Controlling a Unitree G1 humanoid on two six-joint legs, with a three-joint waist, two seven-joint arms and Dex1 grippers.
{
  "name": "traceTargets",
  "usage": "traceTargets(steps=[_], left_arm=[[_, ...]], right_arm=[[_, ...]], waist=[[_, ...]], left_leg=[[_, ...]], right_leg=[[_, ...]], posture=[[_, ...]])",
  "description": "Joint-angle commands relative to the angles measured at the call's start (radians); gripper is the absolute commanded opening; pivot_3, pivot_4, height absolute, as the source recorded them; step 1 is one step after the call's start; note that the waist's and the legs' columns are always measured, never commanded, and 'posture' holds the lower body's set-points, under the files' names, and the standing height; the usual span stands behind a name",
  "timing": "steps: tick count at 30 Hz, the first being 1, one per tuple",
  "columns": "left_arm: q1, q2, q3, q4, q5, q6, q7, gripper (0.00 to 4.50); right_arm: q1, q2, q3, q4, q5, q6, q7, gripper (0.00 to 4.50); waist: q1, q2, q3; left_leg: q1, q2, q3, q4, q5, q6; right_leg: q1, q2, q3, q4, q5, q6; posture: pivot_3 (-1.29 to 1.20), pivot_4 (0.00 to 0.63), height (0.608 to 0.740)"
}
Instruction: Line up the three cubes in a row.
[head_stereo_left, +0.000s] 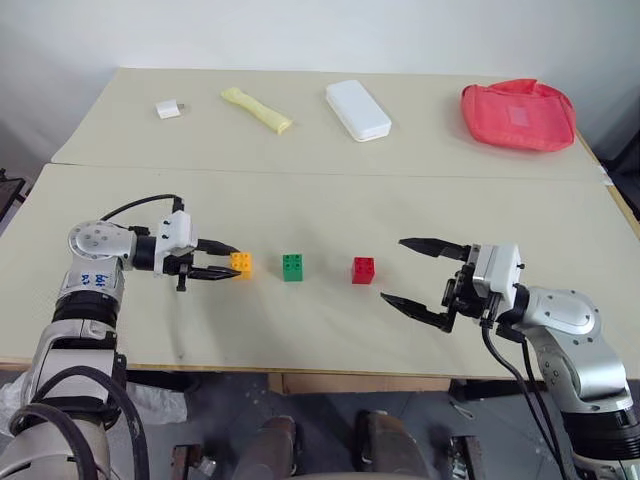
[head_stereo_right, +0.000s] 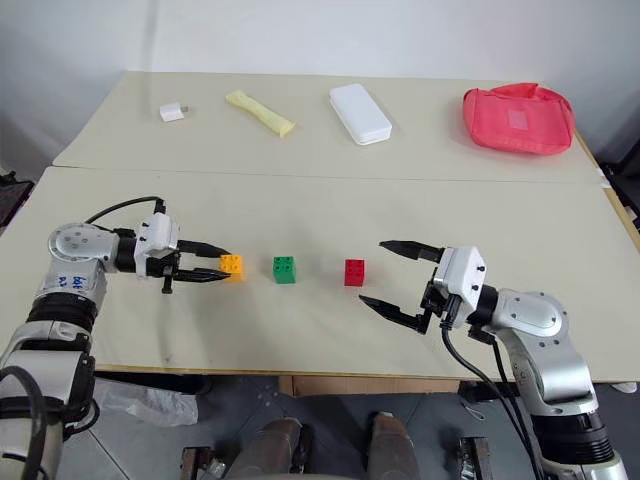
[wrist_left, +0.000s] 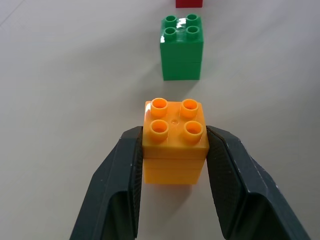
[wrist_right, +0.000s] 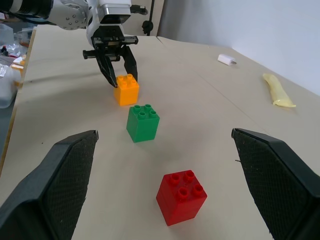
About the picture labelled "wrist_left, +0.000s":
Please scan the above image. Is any red building block cube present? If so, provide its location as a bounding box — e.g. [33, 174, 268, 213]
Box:
[175, 0, 204, 9]

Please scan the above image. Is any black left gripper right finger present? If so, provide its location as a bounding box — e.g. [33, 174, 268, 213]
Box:
[205, 125, 312, 240]

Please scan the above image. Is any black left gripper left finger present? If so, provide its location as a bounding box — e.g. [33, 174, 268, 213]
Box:
[69, 125, 144, 240]

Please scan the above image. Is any orange studded building block cube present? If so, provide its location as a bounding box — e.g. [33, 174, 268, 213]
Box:
[141, 98, 210, 186]

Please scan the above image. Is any green studded building block cube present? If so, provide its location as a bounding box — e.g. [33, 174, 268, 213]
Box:
[159, 13, 205, 81]

